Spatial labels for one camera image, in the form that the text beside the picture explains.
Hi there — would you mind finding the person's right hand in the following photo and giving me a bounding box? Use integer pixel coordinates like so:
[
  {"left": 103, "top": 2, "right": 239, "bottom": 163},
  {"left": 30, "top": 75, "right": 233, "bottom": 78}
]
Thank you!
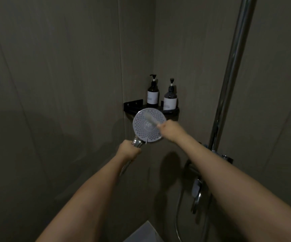
[{"left": 158, "top": 120, "right": 188, "bottom": 143}]

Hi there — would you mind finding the person's left hand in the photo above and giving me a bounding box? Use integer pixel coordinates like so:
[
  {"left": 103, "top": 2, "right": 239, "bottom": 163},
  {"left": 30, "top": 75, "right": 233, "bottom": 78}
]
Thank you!
[{"left": 117, "top": 140, "right": 142, "bottom": 161}]

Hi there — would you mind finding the chrome handheld shower head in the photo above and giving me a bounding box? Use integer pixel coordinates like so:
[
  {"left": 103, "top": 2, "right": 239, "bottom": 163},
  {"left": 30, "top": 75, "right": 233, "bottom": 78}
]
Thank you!
[{"left": 120, "top": 108, "right": 167, "bottom": 176}]

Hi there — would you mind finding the chrome shower hose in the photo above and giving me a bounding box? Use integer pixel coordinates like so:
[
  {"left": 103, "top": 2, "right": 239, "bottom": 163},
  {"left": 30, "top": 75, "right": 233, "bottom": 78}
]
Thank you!
[{"left": 175, "top": 185, "right": 186, "bottom": 242}]

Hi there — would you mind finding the person's right forearm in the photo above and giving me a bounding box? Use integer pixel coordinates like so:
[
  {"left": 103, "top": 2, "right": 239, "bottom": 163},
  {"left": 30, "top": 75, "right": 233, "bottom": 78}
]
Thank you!
[{"left": 173, "top": 133, "right": 291, "bottom": 242}]

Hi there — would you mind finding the white cleaning brush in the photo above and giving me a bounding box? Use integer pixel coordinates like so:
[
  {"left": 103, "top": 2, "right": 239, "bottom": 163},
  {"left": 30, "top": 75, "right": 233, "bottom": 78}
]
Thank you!
[{"left": 144, "top": 110, "right": 161, "bottom": 127}]

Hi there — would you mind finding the chrome shower riser pipe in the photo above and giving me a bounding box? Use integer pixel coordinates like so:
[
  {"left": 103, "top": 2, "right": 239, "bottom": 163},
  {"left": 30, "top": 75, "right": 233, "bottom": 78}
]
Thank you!
[{"left": 208, "top": 0, "right": 258, "bottom": 152}]

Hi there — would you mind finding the dark pump bottle white label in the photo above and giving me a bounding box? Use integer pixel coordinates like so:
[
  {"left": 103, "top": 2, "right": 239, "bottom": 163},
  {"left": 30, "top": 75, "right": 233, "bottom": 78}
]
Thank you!
[
  {"left": 147, "top": 74, "right": 159, "bottom": 107},
  {"left": 163, "top": 78, "right": 178, "bottom": 112}
]

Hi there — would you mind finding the person's left forearm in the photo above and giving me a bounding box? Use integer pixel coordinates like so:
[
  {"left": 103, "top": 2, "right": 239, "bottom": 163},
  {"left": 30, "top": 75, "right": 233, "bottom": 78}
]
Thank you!
[{"left": 36, "top": 155, "right": 131, "bottom": 242}]

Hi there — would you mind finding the black corner shelf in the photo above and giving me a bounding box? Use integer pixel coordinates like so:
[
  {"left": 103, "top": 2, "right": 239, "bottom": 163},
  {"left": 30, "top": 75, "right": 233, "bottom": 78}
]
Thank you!
[{"left": 123, "top": 99, "right": 180, "bottom": 122}]

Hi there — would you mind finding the chrome shower mixer valve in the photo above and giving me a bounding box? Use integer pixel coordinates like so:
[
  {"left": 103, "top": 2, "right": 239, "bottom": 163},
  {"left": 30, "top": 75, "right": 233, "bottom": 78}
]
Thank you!
[{"left": 185, "top": 142, "right": 234, "bottom": 214}]

